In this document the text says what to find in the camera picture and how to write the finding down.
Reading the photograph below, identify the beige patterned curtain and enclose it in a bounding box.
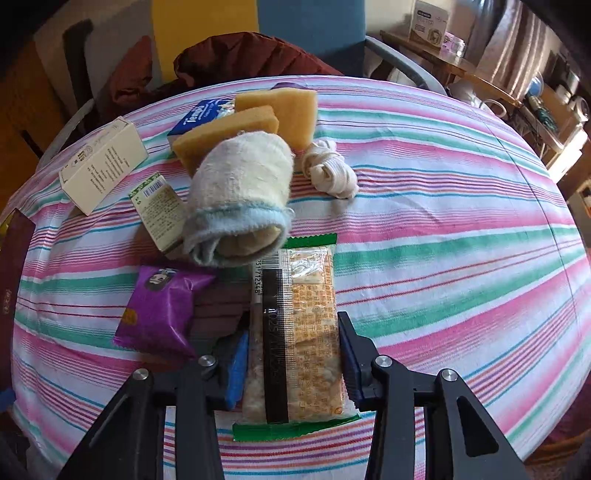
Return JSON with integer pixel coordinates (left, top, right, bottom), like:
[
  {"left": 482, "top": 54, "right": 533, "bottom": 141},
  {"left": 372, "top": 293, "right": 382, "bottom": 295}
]
[{"left": 471, "top": 0, "right": 555, "bottom": 93}]

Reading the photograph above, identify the dark red board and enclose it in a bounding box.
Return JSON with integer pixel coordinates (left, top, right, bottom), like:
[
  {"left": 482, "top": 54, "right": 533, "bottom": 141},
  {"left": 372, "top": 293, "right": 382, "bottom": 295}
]
[{"left": 0, "top": 208, "right": 37, "bottom": 393}]

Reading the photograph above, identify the dark red cloth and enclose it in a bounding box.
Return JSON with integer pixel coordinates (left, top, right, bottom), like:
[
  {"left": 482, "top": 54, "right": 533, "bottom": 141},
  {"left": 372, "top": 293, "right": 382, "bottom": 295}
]
[{"left": 113, "top": 32, "right": 345, "bottom": 121}]

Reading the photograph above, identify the yellow sponge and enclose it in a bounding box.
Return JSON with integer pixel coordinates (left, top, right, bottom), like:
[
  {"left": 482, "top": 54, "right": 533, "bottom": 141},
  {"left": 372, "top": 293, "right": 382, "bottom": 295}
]
[
  {"left": 235, "top": 89, "right": 319, "bottom": 152},
  {"left": 172, "top": 106, "right": 281, "bottom": 176}
]

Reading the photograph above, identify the green cracker snack packet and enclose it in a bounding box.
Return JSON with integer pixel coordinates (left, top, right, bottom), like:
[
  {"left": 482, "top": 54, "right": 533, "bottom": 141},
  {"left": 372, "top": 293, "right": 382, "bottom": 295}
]
[{"left": 232, "top": 233, "right": 362, "bottom": 443}]

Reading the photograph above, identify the white carton box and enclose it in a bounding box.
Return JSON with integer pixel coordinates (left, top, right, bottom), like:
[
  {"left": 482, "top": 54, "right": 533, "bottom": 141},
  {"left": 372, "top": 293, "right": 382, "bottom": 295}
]
[{"left": 409, "top": 0, "right": 451, "bottom": 47}]

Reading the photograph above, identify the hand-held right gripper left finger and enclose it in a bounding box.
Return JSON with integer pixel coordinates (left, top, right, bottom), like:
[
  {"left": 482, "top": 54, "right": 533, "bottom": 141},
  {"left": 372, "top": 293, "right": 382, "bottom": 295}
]
[{"left": 55, "top": 325, "right": 252, "bottom": 480}]

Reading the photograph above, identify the blue yellow grey armchair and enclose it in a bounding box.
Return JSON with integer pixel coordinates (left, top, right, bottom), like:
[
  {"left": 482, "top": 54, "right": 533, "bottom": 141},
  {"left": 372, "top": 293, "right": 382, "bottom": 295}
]
[{"left": 32, "top": 0, "right": 448, "bottom": 162}]

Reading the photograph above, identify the cream cardboard box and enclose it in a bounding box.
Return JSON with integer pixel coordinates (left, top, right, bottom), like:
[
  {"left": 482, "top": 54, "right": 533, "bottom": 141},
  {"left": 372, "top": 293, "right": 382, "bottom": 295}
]
[{"left": 59, "top": 117, "right": 149, "bottom": 217}]

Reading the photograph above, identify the white knotted cloth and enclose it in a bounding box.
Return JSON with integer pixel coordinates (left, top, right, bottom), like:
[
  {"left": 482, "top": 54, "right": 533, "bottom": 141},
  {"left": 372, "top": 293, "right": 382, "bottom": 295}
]
[{"left": 302, "top": 140, "right": 358, "bottom": 200}]

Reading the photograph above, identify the wooden side table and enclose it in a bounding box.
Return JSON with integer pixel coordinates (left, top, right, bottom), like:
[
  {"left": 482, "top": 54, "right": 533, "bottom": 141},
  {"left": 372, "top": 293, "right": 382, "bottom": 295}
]
[{"left": 379, "top": 30, "right": 525, "bottom": 109}]

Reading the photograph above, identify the purple snack packet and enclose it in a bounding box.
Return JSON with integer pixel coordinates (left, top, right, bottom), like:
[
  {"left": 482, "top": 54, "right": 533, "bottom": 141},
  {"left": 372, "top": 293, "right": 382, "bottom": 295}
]
[{"left": 113, "top": 265, "right": 217, "bottom": 361}]

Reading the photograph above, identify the blue tissue pack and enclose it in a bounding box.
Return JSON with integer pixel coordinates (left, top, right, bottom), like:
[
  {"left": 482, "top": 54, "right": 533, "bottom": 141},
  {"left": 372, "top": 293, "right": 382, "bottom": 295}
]
[{"left": 167, "top": 99, "right": 238, "bottom": 139}]

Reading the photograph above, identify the striped bed sheet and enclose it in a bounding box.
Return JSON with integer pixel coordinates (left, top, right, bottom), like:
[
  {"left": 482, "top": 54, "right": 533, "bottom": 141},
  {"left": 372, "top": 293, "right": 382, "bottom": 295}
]
[{"left": 9, "top": 75, "right": 587, "bottom": 476}]

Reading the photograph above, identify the rolled cream towel blue edge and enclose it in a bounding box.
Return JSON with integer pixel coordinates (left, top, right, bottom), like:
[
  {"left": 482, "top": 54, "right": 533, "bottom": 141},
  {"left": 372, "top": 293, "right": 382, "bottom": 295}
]
[{"left": 182, "top": 130, "right": 296, "bottom": 268}]

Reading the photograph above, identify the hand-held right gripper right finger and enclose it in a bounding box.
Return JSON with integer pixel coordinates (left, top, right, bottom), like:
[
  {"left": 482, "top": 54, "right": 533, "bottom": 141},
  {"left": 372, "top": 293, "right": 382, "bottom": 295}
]
[{"left": 337, "top": 311, "right": 532, "bottom": 480}]

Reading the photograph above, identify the wooden shelf unit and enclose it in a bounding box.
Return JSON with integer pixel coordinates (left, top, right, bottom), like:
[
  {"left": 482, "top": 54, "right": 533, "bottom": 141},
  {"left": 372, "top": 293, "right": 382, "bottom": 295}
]
[{"left": 512, "top": 55, "right": 591, "bottom": 185}]

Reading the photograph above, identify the small green beige box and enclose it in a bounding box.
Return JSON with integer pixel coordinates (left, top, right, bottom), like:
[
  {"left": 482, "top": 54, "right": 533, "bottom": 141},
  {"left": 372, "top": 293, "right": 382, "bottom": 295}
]
[{"left": 128, "top": 172, "right": 189, "bottom": 254}]

